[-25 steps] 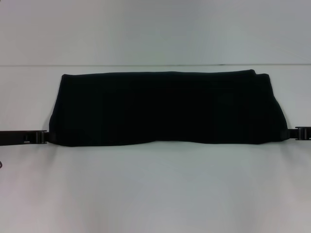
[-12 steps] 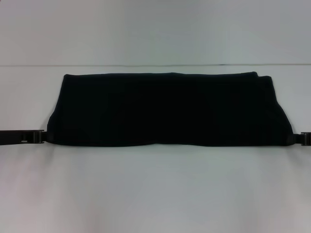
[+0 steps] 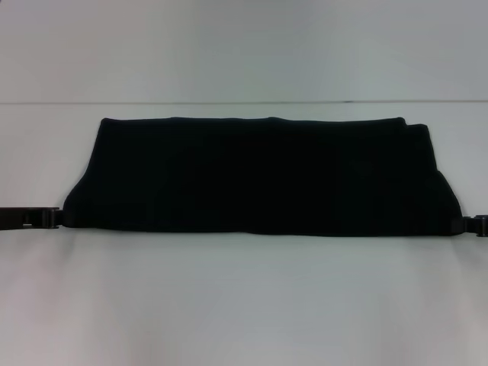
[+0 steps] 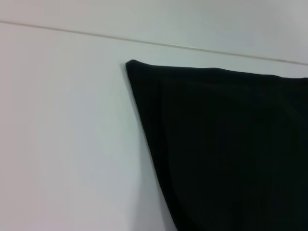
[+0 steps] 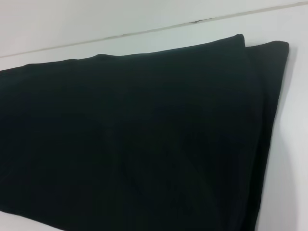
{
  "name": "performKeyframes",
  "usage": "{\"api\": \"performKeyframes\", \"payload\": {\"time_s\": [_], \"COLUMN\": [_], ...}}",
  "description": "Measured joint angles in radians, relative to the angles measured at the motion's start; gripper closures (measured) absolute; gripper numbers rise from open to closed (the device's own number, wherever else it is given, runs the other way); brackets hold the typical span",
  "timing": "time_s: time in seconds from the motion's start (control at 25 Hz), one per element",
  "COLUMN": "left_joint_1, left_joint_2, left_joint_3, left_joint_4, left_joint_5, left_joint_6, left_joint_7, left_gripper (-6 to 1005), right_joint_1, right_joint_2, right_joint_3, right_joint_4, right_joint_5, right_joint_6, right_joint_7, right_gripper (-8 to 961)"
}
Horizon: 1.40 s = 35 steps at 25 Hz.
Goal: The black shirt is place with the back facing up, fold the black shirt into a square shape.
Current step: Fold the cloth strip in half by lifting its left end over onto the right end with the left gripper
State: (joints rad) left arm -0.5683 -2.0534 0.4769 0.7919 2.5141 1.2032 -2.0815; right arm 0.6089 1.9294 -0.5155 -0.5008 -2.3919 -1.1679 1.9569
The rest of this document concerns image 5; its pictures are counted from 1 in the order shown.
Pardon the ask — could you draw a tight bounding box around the black shirt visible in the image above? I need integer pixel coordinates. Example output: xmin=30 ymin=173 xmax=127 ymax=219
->
xmin=0 ymin=33 xmax=290 ymax=231

